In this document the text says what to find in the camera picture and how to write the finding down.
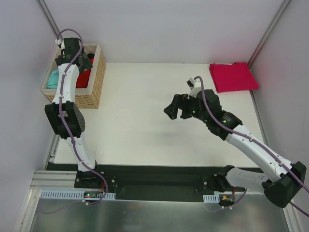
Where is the red t shirt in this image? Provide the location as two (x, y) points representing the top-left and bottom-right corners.
(76, 53), (95, 88)

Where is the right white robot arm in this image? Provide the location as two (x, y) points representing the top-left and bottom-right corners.
(164, 89), (307, 208)

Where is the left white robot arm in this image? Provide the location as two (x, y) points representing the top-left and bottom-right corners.
(44, 38), (102, 188)

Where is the woven wicker basket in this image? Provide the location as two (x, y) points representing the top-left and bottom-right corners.
(41, 43), (106, 109)

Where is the teal t shirt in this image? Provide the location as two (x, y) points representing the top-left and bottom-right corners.
(46, 70), (59, 89)

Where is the folded magenta t shirt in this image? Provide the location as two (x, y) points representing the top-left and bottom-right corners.
(209, 62), (259, 93)

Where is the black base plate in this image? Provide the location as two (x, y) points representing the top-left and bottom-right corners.
(45, 163), (249, 203)

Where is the right grey cable duct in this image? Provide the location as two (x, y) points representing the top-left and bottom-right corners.
(203, 194), (220, 203)

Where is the grey cable duct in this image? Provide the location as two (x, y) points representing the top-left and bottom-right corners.
(203, 194), (220, 203)
(41, 190), (104, 201)

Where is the left grey cable duct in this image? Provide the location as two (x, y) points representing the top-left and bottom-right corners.
(41, 190), (104, 201)

